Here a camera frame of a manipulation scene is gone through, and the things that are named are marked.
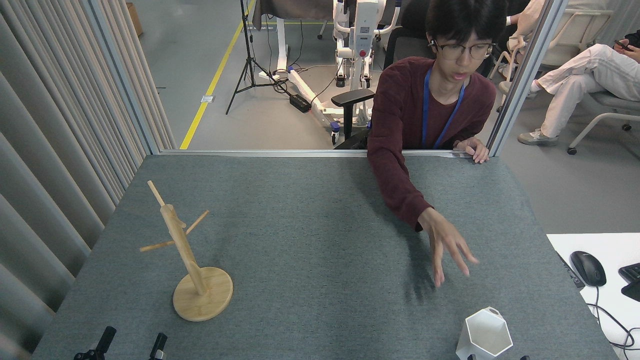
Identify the white hexagonal cup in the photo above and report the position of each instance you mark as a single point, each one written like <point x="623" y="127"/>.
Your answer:
<point x="487" y="335"/>

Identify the person's right forearm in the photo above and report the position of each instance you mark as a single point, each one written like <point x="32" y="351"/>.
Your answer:
<point x="400" y="190"/>

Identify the wooden cup storage rack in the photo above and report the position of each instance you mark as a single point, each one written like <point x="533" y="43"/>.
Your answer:
<point x="192" y="265"/>

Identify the person's right hand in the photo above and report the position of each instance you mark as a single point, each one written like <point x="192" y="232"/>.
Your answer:
<point x="446" y="240"/>

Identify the person's left hand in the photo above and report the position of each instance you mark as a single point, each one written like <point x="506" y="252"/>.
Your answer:
<point x="475" y="148"/>

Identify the black computer mouse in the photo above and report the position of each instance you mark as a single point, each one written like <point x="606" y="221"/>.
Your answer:
<point x="588" y="268"/>

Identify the black keyboard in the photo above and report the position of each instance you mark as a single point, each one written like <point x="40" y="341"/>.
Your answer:
<point x="631" y="280"/>

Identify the grey pleated curtain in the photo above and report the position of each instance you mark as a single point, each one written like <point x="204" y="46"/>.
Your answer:
<point x="55" y="125"/>

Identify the silver floor socket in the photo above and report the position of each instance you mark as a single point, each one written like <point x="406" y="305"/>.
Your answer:
<point x="207" y="99"/>

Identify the person across table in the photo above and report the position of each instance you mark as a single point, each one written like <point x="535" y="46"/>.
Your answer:
<point x="430" y="105"/>

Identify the white chair on castors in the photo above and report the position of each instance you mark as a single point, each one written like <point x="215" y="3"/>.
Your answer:
<point x="607" y="112"/>

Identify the black office chair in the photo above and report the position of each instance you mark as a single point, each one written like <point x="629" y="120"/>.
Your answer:
<point x="355" y="110"/>

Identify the black power strip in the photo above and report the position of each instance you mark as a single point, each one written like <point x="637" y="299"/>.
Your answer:
<point x="300" y="103"/>

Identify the seated person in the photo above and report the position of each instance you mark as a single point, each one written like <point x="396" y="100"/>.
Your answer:
<point x="580" y="75"/>

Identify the black tripod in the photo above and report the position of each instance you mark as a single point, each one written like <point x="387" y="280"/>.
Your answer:
<point x="248" y="60"/>

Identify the dark-rimmed glasses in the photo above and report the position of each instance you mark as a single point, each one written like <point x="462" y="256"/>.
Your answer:
<point x="462" y="50"/>

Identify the beige chair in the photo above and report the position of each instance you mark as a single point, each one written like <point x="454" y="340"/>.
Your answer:
<point x="575" y="37"/>

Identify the cardboard box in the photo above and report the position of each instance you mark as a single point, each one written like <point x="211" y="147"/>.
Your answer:
<point x="134" y="19"/>

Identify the black smartphone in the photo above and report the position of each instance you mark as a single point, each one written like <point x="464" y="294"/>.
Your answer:
<point x="622" y="45"/>

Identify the white stand on wheels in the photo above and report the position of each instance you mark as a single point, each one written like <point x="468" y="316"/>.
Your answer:
<point x="345" y="55"/>

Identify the silver frame rail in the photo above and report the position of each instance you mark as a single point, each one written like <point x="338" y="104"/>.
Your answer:
<point x="300" y="152"/>

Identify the silver frame post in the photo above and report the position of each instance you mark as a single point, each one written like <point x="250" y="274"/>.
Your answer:
<point x="527" y="75"/>

